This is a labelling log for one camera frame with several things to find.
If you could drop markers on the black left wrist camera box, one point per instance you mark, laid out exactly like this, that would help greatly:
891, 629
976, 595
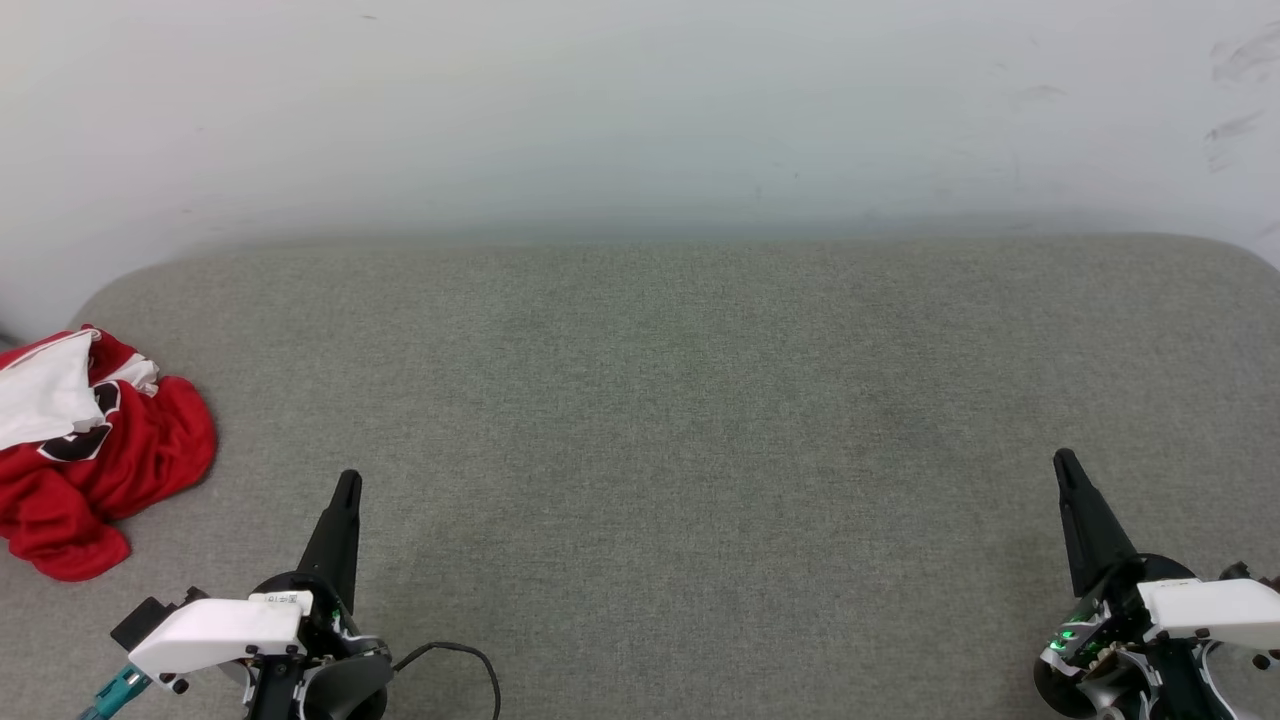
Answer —
145, 620

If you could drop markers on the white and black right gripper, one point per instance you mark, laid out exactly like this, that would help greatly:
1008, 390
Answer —
1210, 610

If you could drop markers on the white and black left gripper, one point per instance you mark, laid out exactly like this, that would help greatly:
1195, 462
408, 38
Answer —
220, 630

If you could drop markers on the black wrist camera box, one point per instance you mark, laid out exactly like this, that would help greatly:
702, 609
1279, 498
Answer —
1240, 574
145, 620

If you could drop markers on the red Bulls 23 jersey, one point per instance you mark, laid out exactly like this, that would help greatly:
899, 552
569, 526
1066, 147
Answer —
150, 450

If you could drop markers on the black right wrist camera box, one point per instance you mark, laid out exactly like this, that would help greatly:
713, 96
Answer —
1240, 574

